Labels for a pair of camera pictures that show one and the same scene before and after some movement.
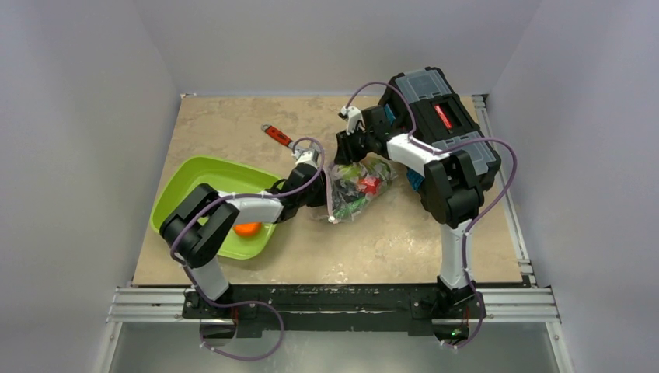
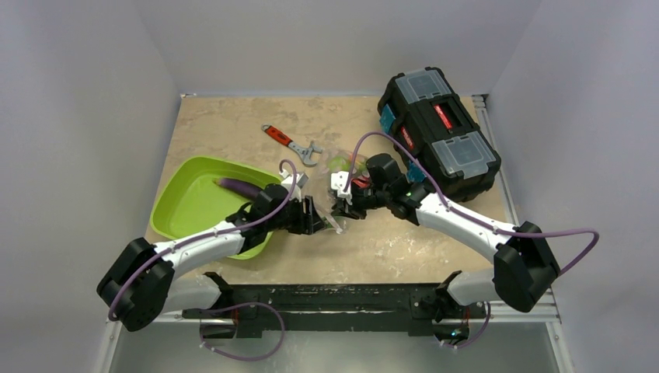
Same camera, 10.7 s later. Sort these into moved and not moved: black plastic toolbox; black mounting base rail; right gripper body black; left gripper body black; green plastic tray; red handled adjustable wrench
Moved: left gripper body black; right gripper body black
Not moved: green plastic tray; red handled adjustable wrench; black mounting base rail; black plastic toolbox
